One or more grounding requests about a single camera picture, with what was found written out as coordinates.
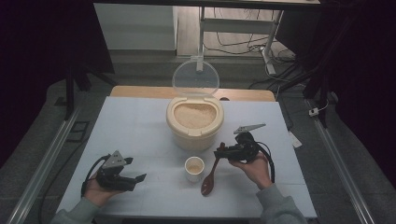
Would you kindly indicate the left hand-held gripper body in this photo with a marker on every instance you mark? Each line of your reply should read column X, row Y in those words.
column 112, row 180

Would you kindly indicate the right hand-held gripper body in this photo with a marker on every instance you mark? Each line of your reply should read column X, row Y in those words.
column 244, row 151

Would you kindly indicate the beige rice container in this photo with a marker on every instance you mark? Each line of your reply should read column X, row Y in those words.
column 194, row 140

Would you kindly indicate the white cup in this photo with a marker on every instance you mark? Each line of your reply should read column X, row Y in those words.
column 194, row 175

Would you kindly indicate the brown wooden spoon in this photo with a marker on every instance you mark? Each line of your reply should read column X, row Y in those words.
column 207, row 186

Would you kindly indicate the uncooked rice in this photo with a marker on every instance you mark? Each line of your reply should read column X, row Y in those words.
column 194, row 115

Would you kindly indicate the person's left hand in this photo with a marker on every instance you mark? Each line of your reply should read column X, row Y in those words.
column 98, row 194

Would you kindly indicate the person's right hand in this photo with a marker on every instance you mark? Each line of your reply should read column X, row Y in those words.
column 257, row 171

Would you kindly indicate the white table mat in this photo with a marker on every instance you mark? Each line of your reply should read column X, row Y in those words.
column 140, row 130

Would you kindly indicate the white paper tag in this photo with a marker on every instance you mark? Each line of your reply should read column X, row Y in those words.
column 294, row 140

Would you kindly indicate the clear round container lid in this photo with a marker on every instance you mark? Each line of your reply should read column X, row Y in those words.
column 195, row 77

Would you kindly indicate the small white adapter box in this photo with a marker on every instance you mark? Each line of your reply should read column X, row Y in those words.
column 313, row 111

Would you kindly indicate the dark curtain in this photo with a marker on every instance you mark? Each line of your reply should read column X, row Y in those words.
column 37, row 62
column 364, row 77

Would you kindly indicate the white cabinet panel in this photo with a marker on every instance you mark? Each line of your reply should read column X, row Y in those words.
column 134, row 26

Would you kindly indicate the black floor frame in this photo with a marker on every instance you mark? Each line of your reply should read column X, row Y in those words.
column 77, row 131

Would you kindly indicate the metal rail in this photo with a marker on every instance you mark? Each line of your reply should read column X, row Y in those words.
column 46, row 161
column 339, row 165

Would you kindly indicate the white desk frame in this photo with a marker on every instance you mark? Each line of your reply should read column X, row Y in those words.
column 236, row 25

